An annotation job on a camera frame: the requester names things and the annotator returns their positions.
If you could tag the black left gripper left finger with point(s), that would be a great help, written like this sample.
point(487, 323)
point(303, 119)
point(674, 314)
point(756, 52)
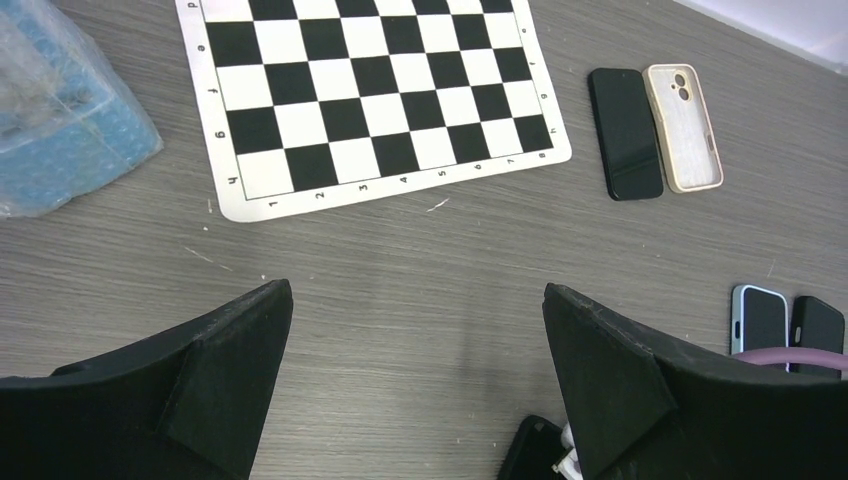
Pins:
point(189, 402)

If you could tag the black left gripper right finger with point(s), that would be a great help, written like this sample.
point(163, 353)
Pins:
point(643, 404)

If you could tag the beige phone case with ring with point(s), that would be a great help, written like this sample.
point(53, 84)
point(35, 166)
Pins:
point(691, 161)

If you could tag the black phone from case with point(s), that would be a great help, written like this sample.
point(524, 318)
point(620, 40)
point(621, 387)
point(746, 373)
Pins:
point(626, 134)

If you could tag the black phone on table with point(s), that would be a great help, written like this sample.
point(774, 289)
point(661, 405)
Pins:
point(535, 449)

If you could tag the light blue cased phone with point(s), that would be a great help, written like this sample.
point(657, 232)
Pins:
point(759, 319)

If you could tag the black white chessboard mat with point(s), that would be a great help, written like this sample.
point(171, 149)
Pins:
point(312, 105)

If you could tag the black phone near wall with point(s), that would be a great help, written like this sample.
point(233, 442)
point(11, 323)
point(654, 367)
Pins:
point(817, 325)

